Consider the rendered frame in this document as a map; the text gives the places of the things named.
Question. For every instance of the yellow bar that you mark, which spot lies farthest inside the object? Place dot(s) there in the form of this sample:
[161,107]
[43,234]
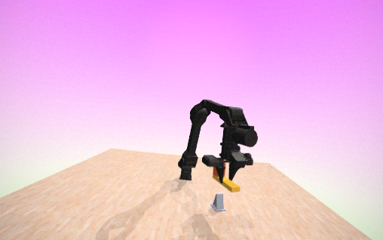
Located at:
[232,187]

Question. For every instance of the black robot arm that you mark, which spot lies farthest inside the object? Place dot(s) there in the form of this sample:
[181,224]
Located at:
[235,130]

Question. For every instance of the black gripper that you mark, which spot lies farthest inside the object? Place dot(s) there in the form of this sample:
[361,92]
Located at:
[213,162]

